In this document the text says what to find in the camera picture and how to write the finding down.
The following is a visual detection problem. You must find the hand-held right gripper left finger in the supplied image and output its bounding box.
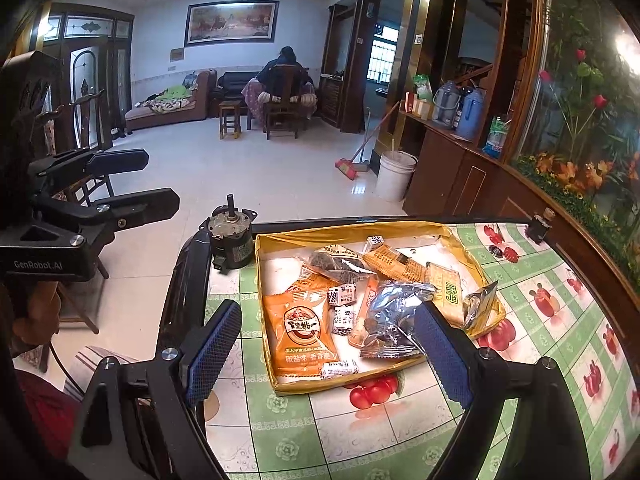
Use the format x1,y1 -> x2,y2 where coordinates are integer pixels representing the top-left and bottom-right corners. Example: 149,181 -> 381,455
67,299 -> 244,480

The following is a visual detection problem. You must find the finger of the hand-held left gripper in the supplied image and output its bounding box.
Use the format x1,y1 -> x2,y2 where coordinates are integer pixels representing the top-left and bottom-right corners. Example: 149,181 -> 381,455
37,188 -> 180,241
30,148 -> 150,193

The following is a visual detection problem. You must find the small dark glass bottle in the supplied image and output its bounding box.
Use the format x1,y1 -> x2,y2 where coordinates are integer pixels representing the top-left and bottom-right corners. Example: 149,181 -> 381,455
525,208 -> 557,244

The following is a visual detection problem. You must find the green-edged cracker packet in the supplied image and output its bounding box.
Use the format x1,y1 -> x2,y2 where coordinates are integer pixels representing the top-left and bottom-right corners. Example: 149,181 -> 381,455
425,261 -> 469,330

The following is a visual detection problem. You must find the blue thermos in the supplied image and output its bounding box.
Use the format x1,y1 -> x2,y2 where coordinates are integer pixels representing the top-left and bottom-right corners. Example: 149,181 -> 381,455
455,87 -> 487,141

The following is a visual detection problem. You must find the small grey electric motor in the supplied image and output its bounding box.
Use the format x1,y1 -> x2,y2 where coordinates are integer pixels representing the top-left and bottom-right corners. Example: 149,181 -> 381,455
207,193 -> 255,275

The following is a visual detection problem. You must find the large orange snack packet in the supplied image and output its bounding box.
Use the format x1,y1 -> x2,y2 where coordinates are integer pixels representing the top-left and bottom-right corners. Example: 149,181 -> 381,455
262,272 -> 351,381

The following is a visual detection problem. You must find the grey-blue water jug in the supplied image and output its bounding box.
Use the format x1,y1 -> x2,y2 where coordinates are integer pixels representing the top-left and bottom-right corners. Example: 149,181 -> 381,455
431,81 -> 461,129

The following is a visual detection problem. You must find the artificial flower glass display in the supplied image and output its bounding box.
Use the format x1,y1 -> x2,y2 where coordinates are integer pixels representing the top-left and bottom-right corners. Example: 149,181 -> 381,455
515,0 -> 640,281

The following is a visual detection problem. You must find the barred window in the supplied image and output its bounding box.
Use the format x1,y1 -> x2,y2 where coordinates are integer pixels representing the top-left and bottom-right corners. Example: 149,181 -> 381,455
367,25 -> 401,81

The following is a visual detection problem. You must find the green bag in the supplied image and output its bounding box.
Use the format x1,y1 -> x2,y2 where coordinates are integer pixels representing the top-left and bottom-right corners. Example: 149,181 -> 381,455
412,73 -> 434,102

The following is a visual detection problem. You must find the person's left hand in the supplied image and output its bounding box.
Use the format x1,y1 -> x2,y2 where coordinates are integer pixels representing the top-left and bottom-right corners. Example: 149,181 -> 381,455
12,280 -> 61,347

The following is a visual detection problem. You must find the clear-wrapped brown cake packet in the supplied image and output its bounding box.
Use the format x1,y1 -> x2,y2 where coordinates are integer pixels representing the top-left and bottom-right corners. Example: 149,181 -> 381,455
299,244 -> 382,286

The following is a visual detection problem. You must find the brown sofa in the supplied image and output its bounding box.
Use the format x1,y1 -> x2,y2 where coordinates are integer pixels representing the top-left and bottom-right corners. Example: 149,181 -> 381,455
124,69 -> 219,135

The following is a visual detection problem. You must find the wooden glazed door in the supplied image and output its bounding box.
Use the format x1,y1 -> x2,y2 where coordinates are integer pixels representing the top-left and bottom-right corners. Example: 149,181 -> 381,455
30,2 -> 136,153

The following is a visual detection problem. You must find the long white candy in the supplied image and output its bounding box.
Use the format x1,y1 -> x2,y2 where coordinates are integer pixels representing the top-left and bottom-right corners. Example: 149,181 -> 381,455
320,359 -> 360,380

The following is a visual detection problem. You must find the small wooden stool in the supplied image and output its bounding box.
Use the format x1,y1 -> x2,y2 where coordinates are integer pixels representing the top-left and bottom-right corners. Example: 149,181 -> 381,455
218,100 -> 243,140

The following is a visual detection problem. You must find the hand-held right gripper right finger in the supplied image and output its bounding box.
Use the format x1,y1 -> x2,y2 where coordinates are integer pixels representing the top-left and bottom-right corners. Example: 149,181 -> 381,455
413,302 -> 591,480

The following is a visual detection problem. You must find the carved wooden armchair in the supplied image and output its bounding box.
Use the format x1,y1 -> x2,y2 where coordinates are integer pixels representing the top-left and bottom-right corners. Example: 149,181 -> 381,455
31,89 -> 117,336

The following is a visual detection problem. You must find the clear plastic water bottle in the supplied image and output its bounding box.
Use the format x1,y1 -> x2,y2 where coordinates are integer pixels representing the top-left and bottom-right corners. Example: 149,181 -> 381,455
482,114 -> 511,159

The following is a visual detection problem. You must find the large silver foil packet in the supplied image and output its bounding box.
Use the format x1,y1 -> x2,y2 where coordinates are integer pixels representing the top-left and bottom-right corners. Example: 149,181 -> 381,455
360,282 -> 441,359

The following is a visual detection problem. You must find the orange cracker packet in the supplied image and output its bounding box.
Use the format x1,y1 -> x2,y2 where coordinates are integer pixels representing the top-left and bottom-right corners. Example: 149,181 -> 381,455
348,275 -> 382,349

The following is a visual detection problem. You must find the red broom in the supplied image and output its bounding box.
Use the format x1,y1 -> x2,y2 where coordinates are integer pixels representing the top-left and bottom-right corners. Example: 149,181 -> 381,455
334,100 -> 401,181

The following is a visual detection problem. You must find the black cable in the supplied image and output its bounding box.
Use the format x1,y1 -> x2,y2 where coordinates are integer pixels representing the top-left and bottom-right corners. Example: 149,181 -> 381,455
47,340 -> 88,403

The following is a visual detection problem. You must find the pink blanket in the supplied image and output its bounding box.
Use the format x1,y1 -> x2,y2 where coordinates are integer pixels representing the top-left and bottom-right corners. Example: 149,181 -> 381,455
241,79 -> 318,122

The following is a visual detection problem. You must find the green fruit-print tablecloth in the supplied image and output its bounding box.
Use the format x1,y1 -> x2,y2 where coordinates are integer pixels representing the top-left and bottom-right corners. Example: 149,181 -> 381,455
202,220 -> 640,480

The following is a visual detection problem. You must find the tall wooden display shelf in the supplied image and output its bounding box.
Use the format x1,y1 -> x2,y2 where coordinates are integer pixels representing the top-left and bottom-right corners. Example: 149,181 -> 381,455
319,0 -> 383,135

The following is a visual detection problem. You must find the green cloth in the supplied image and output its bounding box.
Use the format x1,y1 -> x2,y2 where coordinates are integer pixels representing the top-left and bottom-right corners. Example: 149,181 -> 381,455
156,85 -> 195,105

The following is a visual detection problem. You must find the person's red clothing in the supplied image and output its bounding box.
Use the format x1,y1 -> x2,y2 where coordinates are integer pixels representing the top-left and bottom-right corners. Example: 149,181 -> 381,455
12,367 -> 83,463

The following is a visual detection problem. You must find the framed wall painting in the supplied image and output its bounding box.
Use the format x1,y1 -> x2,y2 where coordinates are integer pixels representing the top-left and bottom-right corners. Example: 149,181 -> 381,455
183,0 -> 280,48

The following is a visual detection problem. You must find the striped grey cushion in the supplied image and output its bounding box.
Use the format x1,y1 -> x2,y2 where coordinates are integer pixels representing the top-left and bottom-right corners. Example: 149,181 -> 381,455
74,345 -> 143,403

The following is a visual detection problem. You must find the white plastic bucket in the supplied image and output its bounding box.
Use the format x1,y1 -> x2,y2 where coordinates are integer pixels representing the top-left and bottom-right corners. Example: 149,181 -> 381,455
375,150 -> 418,203

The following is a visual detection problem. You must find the black sofa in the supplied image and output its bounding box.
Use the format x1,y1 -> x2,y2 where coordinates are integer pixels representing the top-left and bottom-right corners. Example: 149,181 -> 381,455
209,70 -> 268,117

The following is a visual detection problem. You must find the dark wooden chair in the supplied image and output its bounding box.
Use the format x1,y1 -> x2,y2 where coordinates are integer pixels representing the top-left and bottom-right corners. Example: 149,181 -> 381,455
261,64 -> 308,141

